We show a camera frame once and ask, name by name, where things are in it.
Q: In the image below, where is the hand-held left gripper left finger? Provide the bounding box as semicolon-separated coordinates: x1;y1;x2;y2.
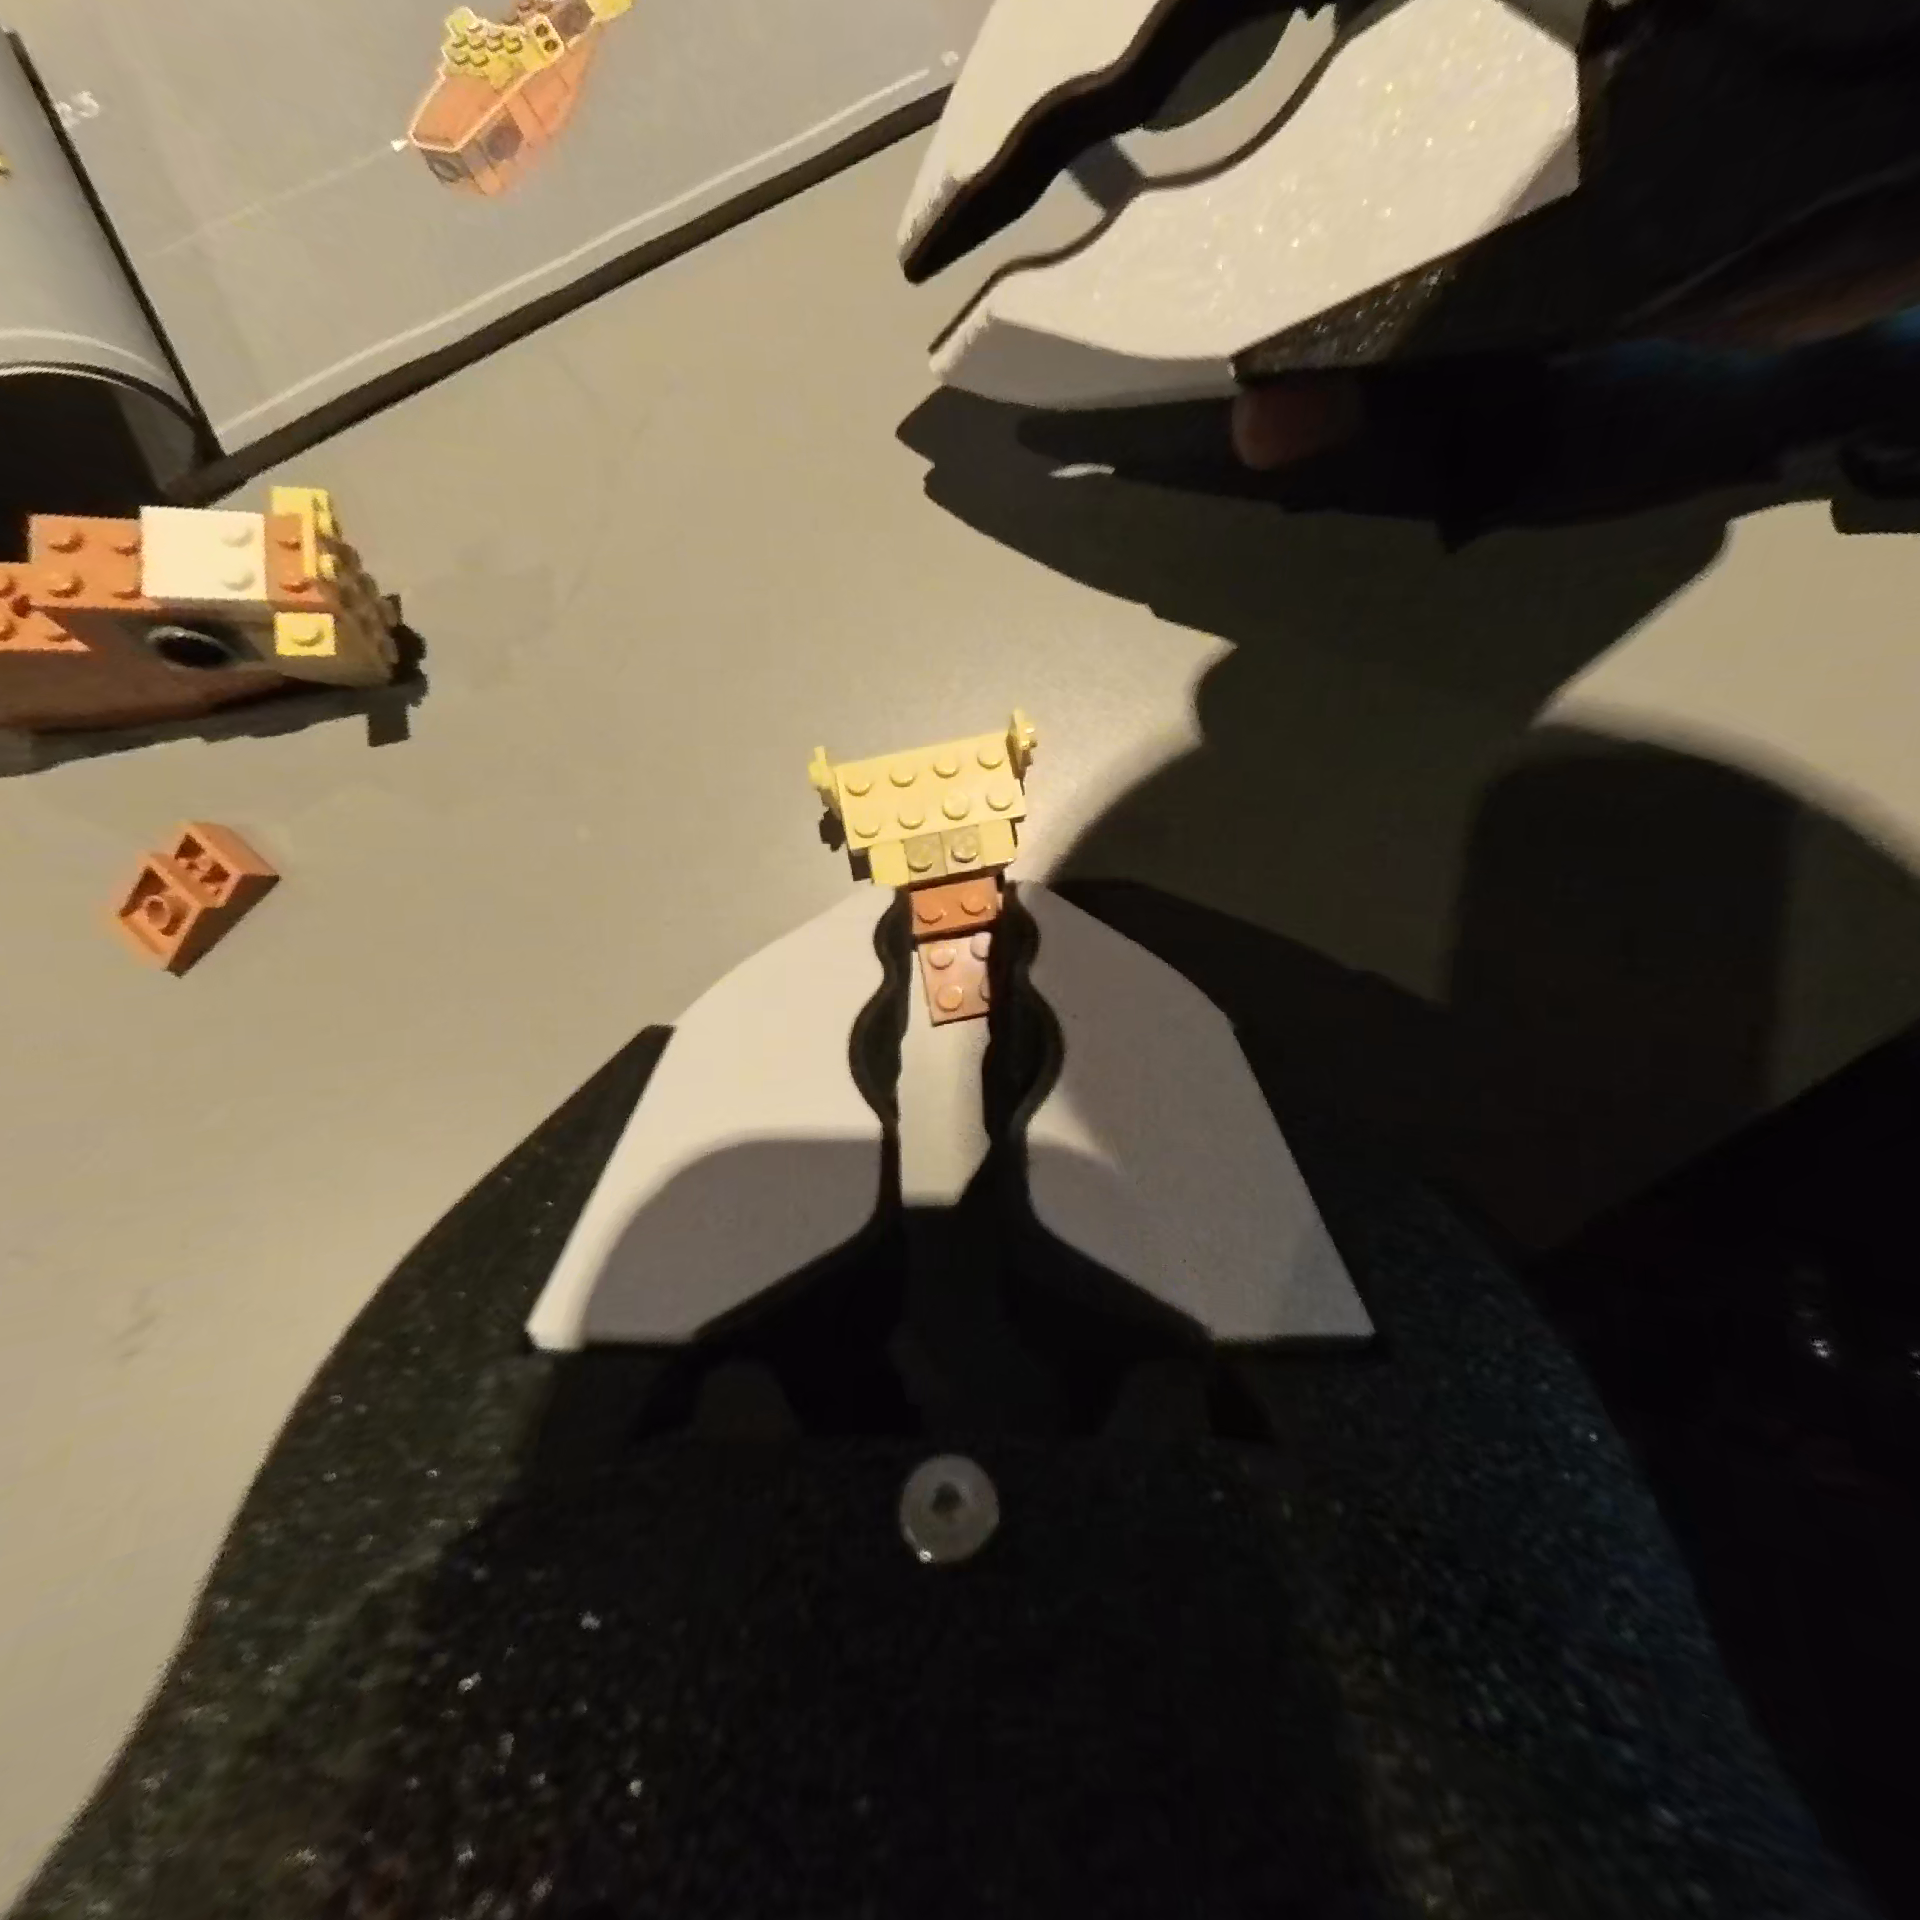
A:
529;887;918;1347

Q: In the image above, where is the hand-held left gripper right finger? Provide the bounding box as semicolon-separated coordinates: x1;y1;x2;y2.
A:
997;882;1381;1347

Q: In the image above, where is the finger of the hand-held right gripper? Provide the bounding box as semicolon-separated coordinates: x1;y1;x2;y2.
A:
930;0;1584;414
894;0;1314;290

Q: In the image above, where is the tan brick assembly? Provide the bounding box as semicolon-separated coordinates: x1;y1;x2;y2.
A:
807;707;1039;893

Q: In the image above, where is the brown brick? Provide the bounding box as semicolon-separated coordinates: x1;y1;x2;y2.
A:
112;819;284;981

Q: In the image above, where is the grey desk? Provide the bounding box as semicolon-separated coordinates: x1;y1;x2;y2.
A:
0;133;1920;1920

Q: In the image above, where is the person's right hand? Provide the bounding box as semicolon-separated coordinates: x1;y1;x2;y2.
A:
1236;372;1368;470

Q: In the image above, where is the grey instruction booklet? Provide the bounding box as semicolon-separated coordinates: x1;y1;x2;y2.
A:
0;0;962;509

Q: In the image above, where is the orange and tan brick model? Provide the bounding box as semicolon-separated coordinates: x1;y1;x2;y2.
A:
0;491;431;738

